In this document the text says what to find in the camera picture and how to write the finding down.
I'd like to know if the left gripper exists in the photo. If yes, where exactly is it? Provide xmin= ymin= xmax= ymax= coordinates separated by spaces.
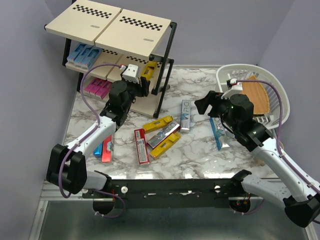
xmin=120 ymin=72 xmax=151 ymax=112

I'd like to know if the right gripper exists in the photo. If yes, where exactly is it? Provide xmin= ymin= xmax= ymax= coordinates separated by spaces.
xmin=194 ymin=89 xmax=239 ymax=132

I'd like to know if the pink toothpaste box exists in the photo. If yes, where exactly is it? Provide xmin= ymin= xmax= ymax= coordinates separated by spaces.
xmin=84 ymin=77 xmax=101 ymax=96
xmin=91 ymin=79 xmax=108 ymax=99
xmin=96 ymin=81 xmax=112 ymax=99

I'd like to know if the yellow toothpaste box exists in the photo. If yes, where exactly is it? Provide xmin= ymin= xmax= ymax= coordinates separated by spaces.
xmin=140 ymin=61 xmax=158 ymax=81
xmin=150 ymin=132 xmax=181 ymax=160
xmin=142 ymin=115 xmax=174 ymax=134

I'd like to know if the light blue toothpaste box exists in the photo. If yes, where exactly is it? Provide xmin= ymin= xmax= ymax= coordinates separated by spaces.
xmin=74 ymin=44 xmax=93 ymax=68
xmin=67 ymin=43 xmax=86 ymax=64
xmin=80 ymin=46 xmax=103 ymax=70

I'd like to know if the pink toothpaste box back side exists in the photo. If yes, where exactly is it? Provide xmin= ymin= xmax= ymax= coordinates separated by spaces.
xmin=96 ymin=81 xmax=112 ymax=99

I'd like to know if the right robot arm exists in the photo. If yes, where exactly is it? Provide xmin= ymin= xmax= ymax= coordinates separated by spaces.
xmin=194 ymin=90 xmax=320 ymax=228

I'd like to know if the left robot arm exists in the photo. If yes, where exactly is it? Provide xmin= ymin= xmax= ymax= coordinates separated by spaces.
xmin=46 ymin=79 xmax=147 ymax=198

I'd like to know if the beige three-tier shelf rack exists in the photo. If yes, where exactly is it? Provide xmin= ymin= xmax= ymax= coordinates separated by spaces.
xmin=44 ymin=0 xmax=177 ymax=118

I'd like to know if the silver R&O box upper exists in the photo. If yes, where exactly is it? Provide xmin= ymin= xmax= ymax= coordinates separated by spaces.
xmin=180 ymin=100 xmax=191 ymax=133

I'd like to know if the silver blue R&O box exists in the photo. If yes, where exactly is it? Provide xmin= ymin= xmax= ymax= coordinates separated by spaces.
xmin=209 ymin=117 xmax=230 ymax=151

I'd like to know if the silver red R&O box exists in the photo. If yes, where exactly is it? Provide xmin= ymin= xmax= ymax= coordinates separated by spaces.
xmin=147 ymin=120 xmax=180 ymax=149

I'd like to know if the white plastic dish basket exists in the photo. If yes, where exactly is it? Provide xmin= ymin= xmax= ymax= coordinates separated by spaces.
xmin=215 ymin=64 xmax=290 ymax=130

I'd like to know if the woven wicker fan tray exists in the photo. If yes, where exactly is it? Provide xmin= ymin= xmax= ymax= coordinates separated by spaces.
xmin=242 ymin=75 xmax=270 ymax=115

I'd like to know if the red toothpaste box barcode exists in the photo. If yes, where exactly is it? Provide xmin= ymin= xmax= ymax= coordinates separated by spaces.
xmin=134 ymin=128 xmax=150 ymax=165

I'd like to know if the red R&O toothpaste box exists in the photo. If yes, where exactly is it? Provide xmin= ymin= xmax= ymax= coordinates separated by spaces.
xmin=101 ymin=134 xmax=114 ymax=164

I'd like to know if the blue metallic toothpaste box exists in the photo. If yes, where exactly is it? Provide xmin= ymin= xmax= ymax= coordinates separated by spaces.
xmin=93 ymin=143 xmax=103 ymax=159

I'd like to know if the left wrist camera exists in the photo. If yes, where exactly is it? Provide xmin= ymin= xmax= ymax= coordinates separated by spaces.
xmin=120 ymin=64 xmax=140 ymax=84

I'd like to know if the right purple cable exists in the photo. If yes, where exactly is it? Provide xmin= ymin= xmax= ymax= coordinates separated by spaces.
xmin=234 ymin=79 xmax=320 ymax=216

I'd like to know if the black mounting rail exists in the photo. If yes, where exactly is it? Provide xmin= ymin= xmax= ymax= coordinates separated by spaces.
xmin=83 ymin=178 xmax=259 ymax=213

